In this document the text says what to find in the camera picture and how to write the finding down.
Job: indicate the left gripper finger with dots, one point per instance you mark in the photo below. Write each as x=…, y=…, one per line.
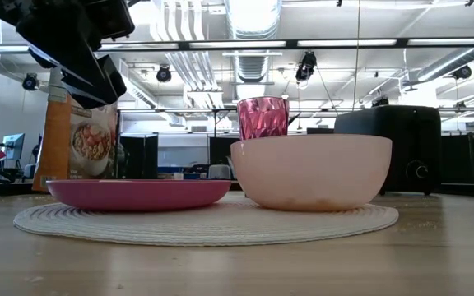
x=113, y=80
x=80, y=86

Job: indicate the orange pumpkin cereal box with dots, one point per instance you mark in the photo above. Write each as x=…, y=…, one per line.
x=56, y=144

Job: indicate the magenta plastic plate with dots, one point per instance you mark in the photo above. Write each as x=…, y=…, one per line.
x=138, y=195

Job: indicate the pink faceted cup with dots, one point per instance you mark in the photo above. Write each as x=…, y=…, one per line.
x=263, y=119

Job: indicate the round white woven placemat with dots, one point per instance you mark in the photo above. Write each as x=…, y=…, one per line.
x=204, y=228

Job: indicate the pale pink plastic bowl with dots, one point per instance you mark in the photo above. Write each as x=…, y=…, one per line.
x=311, y=172

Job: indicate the black partition screen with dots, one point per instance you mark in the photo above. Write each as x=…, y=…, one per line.
x=138, y=156
x=222, y=141

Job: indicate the background computer monitor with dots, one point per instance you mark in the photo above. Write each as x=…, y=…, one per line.
x=14, y=146

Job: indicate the grey chair back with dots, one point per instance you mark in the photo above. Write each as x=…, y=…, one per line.
x=219, y=172

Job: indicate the black two-slot toaster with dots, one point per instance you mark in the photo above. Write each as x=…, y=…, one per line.
x=410, y=140

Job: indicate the silver ceiling air duct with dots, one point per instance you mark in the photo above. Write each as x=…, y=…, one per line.
x=253, y=16

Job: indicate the black hanging overhead camera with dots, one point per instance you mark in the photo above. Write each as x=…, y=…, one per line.
x=306, y=67

